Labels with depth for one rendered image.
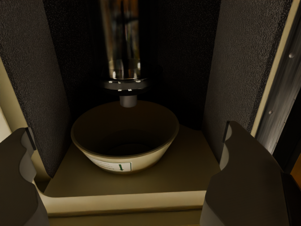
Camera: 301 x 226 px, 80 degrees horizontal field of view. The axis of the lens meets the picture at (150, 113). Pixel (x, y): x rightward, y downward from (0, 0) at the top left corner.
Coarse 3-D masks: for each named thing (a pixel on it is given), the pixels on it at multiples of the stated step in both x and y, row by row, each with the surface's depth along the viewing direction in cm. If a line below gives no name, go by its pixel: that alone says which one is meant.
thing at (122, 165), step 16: (96, 112) 35; (112, 112) 37; (128, 112) 38; (144, 112) 38; (160, 112) 35; (80, 128) 31; (96, 128) 35; (112, 128) 37; (128, 128) 38; (144, 128) 38; (160, 128) 35; (176, 128) 29; (80, 144) 25; (96, 144) 34; (160, 144) 34; (96, 160) 24; (112, 160) 23; (128, 160) 23; (144, 160) 25
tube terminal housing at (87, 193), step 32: (288, 32) 15; (0, 64) 18; (0, 96) 20; (0, 128) 19; (256, 128) 20; (32, 160) 24; (64, 160) 30; (160, 160) 30; (192, 160) 30; (64, 192) 25; (96, 192) 25; (128, 192) 25; (160, 192) 25; (192, 192) 25
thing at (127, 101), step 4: (148, 88) 25; (108, 92) 25; (112, 92) 24; (116, 92) 24; (120, 92) 24; (124, 92) 24; (128, 92) 24; (132, 92) 24; (136, 92) 24; (140, 92) 25; (144, 92) 26; (120, 96) 28; (124, 96) 27; (128, 96) 27; (132, 96) 28; (136, 96) 28; (120, 100) 28; (124, 100) 28; (128, 100) 28; (132, 100) 28; (136, 100) 29; (120, 104) 29; (124, 104) 28; (128, 104) 28; (132, 104) 28; (136, 104) 29
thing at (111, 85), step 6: (90, 78) 24; (156, 78) 24; (162, 78) 26; (96, 84) 23; (102, 84) 23; (108, 84) 22; (114, 84) 22; (120, 84) 22; (126, 84) 22; (132, 84) 22; (138, 84) 23; (144, 84) 23; (150, 84) 24
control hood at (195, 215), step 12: (84, 216) 26; (96, 216) 26; (108, 216) 26; (120, 216) 26; (132, 216) 26; (144, 216) 26; (156, 216) 26; (168, 216) 26; (180, 216) 26; (192, 216) 26
